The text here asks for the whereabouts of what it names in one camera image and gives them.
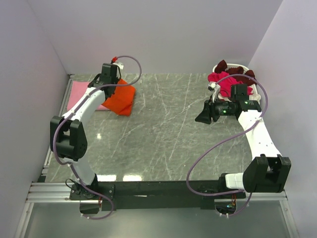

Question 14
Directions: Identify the folded pink t shirt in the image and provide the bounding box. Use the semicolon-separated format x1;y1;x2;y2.
67;80;112;111

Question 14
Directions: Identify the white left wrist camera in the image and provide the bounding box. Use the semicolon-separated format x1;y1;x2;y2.
111;57;124;70

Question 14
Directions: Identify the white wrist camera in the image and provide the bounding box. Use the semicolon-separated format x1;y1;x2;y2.
111;57;124;70
208;82;220;103

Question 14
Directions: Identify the dark red t shirt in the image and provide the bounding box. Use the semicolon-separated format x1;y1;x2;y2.
212;60;257;86

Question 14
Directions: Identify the magenta t shirt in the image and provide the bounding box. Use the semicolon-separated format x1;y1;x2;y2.
208;71;243;98

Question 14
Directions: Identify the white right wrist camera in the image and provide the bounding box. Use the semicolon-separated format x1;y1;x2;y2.
208;82;220;103

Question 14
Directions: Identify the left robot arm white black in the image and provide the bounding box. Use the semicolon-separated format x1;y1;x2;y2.
50;60;121;199

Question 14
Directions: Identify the aluminium frame rail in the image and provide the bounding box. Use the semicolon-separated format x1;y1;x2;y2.
26;182;288;203

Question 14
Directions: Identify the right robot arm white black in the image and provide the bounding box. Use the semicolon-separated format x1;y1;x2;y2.
195;82;291;198

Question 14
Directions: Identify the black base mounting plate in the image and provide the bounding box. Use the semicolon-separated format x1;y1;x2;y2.
69;179;246;211

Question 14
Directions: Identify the white laundry basket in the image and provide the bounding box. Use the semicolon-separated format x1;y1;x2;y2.
208;60;261;102

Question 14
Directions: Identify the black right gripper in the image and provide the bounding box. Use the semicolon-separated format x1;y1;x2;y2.
195;95;235;124

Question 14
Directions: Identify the orange t shirt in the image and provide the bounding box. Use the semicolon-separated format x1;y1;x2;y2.
102;78;136;117

